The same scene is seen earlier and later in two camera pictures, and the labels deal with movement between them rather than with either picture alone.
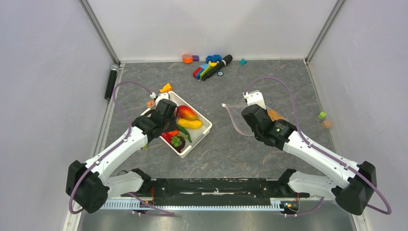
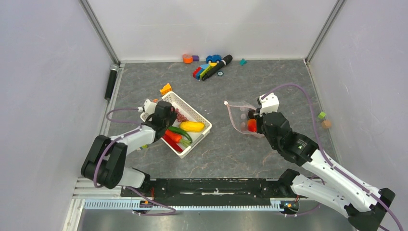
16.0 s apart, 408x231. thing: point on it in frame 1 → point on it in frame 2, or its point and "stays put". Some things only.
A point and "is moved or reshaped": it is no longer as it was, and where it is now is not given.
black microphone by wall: [113, 69] stays put
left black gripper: [173, 126] stays put
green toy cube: [322, 115] stays put
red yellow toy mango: [186, 112] is moved or reshaped
